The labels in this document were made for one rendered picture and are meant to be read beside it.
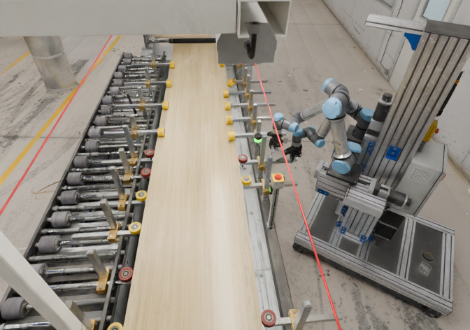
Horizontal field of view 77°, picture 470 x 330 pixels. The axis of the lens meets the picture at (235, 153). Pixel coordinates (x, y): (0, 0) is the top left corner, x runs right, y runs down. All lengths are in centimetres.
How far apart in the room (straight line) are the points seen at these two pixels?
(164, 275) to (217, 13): 163
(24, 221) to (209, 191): 218
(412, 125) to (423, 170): 33
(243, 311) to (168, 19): 155
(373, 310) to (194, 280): 167
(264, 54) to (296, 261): 252
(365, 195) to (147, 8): 208
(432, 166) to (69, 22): 220
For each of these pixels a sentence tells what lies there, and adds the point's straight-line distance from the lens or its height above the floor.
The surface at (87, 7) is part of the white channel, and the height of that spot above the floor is 245.
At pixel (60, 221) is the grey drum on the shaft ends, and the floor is 83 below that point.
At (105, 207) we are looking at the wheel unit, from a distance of 202.
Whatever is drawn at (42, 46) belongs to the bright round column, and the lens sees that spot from 559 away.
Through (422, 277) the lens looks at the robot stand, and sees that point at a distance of 306.
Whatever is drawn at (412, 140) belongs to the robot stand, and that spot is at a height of 137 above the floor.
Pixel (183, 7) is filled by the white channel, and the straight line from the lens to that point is 45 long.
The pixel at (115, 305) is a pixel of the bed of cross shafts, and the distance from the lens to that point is 210.
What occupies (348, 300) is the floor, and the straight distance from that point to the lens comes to 295.
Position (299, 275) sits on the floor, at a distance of 293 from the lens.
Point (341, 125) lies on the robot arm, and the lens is 197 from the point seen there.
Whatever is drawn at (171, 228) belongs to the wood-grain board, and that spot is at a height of 90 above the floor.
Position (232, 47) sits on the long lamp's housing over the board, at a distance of 62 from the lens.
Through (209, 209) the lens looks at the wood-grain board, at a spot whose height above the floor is 90.
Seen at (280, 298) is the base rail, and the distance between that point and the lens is 204.
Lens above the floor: 256
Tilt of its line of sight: 41 degrees down
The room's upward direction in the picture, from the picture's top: 1 degrees clockwise
